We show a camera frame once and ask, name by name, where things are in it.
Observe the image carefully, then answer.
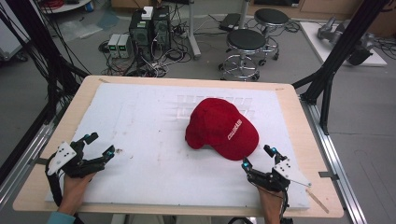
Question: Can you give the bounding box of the red baseball cap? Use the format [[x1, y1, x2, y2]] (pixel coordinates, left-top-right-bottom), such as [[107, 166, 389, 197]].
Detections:
[[184, 97, 261, 161]]

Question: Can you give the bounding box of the grey bench power supply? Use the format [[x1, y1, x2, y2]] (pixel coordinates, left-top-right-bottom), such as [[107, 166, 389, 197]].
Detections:
[[106, 33, 121, 59], [118, 34, 134, 60]]

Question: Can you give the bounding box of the person's right hand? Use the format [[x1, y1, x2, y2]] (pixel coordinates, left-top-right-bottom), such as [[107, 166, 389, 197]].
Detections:
[[258, 187, 285, 216]]

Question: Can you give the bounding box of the black flat case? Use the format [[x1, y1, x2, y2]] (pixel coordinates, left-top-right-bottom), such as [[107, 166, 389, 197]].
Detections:
[[218, 12, 242, 33]]

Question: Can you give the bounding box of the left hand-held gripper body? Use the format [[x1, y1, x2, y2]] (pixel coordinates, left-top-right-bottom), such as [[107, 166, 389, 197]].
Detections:
[[46, 138, 106, 179]]

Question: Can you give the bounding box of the black metal frame post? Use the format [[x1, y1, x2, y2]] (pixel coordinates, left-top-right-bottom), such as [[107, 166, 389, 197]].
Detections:
[[0, 0, 92, 126], [291, 0, 390, 136]]

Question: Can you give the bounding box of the thin wooden stick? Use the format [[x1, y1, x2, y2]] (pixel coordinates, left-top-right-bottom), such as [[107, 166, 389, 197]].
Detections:
[[305, 188, 331, 215]]

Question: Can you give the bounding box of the tangle of floor cables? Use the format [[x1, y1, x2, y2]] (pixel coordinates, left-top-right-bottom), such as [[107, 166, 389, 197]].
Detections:
[[98, 18, 200, 78]]

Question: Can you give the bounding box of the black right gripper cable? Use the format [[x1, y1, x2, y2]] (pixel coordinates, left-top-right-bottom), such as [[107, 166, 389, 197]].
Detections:
[[278, 186, 294, 224]]

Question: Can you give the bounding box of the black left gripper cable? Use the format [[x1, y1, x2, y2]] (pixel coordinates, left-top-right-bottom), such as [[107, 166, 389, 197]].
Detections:
[[44, 161, 64, 207]]

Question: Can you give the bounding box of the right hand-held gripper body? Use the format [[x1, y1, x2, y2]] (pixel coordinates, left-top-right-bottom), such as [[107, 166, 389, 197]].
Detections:
[[247, 158, 313, 193]]

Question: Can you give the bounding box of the black round stool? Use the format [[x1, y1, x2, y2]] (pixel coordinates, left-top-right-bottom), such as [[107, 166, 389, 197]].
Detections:
[[218, 28, 268, 82], [253, 7, 290, 67]]

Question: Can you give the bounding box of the white table cloth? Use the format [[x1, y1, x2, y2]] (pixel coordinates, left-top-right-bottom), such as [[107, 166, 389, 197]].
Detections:
[[45, 82, 311, 210]]

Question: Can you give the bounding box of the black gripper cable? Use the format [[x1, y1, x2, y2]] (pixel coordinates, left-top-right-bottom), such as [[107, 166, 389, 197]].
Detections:
[[278, 186, 294, 224], [44, 161, 64, 207]]

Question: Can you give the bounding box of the aluminium rail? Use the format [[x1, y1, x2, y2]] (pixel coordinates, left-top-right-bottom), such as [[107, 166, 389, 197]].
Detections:
[[299, 98, 369, 224], [0, 121, 56, 207]]

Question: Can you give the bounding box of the grey metal stand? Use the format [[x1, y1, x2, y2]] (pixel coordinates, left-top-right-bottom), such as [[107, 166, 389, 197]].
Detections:
[[186, 0, 203, 61]]

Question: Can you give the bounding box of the person's left hand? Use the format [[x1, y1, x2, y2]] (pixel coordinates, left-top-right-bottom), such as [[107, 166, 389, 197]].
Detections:
[[60, 173, 96, 210]]

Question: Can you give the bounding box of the white floor board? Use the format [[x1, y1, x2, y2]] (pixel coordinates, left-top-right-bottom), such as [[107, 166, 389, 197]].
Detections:
[[299, 21, 389, 68]]

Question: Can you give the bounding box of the round white table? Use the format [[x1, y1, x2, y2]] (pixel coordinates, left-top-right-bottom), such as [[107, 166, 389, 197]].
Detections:
[[39, 0, 92, 15]]

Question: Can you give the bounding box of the black computer tower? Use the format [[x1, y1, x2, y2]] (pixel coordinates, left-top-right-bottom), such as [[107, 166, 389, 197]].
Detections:
[[128, 10, 154, 62], [151, 5, 173, 52]]

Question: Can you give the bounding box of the white box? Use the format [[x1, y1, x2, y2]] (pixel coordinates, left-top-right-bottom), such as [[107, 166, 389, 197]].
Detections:
[[141, 6, 155, 21]]

